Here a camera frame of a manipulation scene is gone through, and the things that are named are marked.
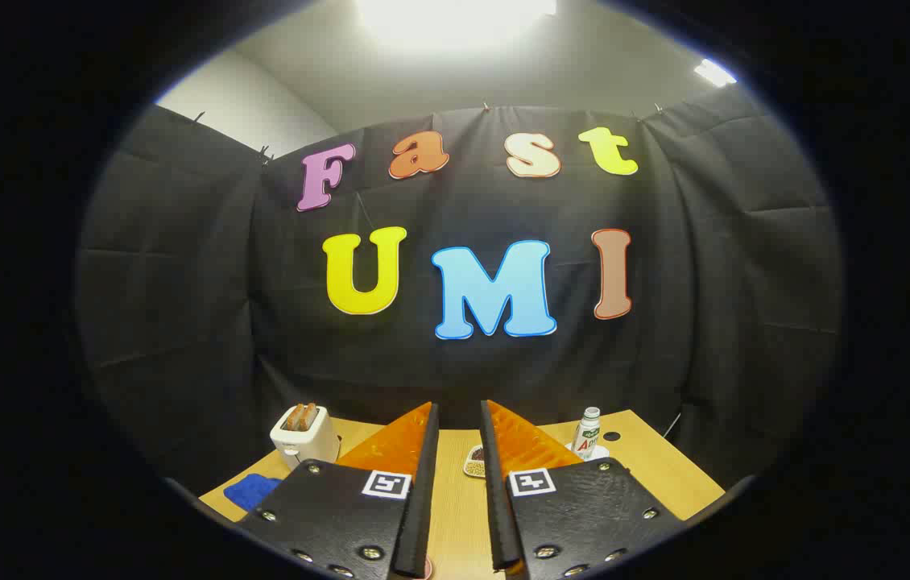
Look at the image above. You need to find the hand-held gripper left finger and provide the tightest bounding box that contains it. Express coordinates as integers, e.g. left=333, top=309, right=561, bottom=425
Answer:
left=239, top=401, right=440, bottom=580

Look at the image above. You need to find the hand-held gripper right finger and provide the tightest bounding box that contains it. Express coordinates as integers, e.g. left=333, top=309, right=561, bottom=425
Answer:
left=479, top=400, right=685, bottom=580

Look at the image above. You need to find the white bottle green label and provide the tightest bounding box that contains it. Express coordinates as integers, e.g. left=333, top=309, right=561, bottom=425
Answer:
left=572, top=407, right=602, bottom=460

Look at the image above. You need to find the white toaster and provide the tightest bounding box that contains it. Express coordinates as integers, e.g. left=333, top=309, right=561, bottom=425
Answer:
left=270, top=405, right=341, bottom=470

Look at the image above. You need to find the blue towel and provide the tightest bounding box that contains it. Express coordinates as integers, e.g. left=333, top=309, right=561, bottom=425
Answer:
left=223, top=474, right=283, bottom=513

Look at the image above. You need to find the large ceiling light panel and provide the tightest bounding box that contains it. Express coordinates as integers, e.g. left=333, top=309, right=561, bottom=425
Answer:
left=357, top=0, right=559, bottom=45

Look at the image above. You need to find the small ceiling light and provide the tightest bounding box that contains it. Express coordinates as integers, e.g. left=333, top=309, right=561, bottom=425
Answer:
left=694, top=59, right=738, bottom=88

